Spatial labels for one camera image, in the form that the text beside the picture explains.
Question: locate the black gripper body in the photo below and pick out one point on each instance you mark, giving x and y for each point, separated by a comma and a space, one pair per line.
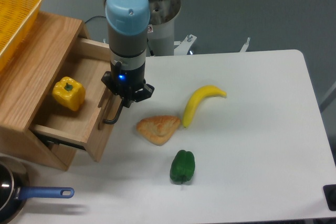
134, 79

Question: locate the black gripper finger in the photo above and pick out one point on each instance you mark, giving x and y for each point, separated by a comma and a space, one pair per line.
140, 95
116, 86

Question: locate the wooden top drawer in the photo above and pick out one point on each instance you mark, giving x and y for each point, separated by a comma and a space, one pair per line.
84, 129

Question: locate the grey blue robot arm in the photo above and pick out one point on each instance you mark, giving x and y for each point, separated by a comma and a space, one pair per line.
128, 22

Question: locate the wooden drawer cabinet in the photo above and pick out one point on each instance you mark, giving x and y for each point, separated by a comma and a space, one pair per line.
25, 83

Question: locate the yellow bell pepper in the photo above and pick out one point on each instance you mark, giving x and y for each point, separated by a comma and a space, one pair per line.
69, 93

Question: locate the toasted bread pastry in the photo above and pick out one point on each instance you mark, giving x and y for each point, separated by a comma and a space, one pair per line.
158, 129

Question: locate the yellow banana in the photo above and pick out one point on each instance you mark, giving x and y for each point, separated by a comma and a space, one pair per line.
196, 98

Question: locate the green bell pepper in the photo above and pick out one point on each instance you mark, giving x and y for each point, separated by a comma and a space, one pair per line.
183, 167

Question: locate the yellow plastic basket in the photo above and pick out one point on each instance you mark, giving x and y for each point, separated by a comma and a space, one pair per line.
17, 19

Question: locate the black corner clamp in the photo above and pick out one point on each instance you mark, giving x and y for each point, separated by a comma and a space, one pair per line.
329, 192

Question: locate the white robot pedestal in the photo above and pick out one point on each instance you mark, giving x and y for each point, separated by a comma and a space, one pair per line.
161, 30

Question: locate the white table bracket right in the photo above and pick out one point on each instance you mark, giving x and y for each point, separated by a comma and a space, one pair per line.
245, 45

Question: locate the black pan blue handle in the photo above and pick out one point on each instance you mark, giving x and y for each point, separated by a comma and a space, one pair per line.
16, 189

